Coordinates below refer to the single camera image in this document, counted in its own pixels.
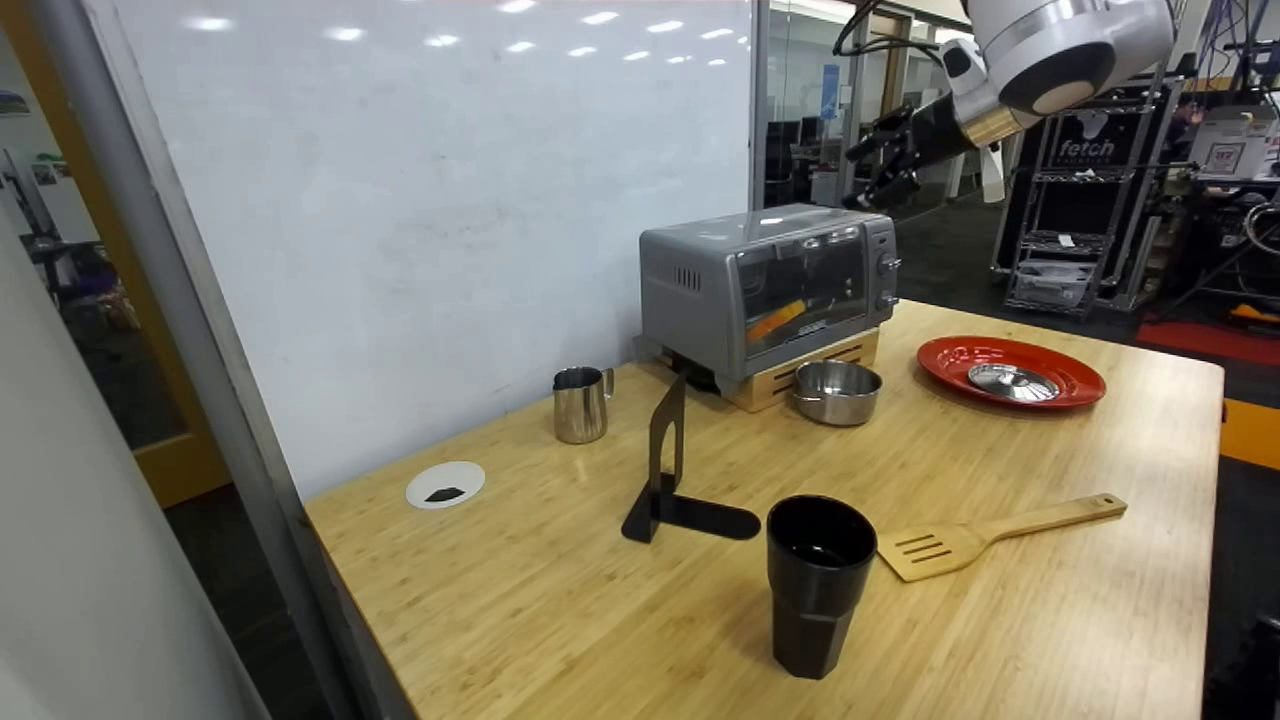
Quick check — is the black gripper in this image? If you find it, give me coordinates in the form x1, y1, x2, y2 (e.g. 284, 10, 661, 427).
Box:
841, 94, 986, 217

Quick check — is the wooden slotted spatula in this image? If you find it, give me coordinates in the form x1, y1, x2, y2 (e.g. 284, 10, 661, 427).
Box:
877, 490, 1132, 587

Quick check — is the grey mini toaster oven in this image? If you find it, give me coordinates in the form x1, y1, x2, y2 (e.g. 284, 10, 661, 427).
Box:
636, 201, 905, 400

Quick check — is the black equipment rack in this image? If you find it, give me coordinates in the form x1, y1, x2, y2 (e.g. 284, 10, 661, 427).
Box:
994, 73, 1191, 326

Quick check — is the steel pot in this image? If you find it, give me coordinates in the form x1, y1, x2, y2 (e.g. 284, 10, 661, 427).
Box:
783, 359, 887, 434

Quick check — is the round steel lid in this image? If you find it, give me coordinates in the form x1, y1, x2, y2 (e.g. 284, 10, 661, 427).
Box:
966, 359, 1064, 412

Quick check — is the red round plate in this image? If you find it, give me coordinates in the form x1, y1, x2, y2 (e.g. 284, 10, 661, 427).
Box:
917, 332, 1114, 416

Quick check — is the black metal stand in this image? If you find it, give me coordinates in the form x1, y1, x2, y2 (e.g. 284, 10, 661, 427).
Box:
622, 375, 765, 547

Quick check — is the white equipment box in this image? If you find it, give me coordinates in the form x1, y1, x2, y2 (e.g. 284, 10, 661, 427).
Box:
1185, 106, 1280, 194

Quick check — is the small steel milk pitcher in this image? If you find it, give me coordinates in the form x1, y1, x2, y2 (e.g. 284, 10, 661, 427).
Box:
547, 363, 622, 448

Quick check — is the black plastic cup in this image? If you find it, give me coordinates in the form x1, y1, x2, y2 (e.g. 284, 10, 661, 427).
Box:
765, 492, 882, 685

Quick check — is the large white whiteboard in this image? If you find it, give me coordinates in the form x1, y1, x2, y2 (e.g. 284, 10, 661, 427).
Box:
113, 0, 761, 501

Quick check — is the white table cable grommet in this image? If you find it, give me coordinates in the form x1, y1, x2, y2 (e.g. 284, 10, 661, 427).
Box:
399, 457, 491, 517

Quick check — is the grey metal frame post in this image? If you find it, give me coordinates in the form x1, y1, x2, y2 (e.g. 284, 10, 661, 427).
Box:
20, 0, 420, 720

